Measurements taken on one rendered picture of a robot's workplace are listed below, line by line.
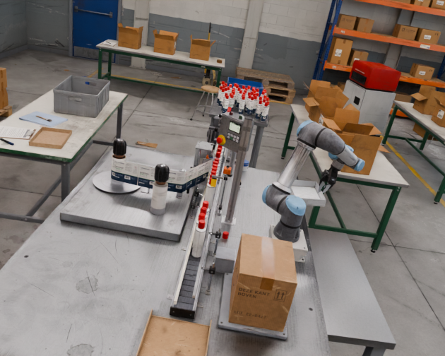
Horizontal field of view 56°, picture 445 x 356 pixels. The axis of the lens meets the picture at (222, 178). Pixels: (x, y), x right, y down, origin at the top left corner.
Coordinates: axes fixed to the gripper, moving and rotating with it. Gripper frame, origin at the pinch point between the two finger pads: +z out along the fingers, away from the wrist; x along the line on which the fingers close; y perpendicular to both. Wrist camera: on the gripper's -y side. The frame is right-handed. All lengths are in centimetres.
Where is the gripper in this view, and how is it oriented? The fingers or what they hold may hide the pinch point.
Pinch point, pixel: (320, 192)
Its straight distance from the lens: 288.7
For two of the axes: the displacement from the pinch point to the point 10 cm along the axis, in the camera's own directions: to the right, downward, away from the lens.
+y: 0.7, -4.2, 9.1
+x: -9.0, -4.3, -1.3
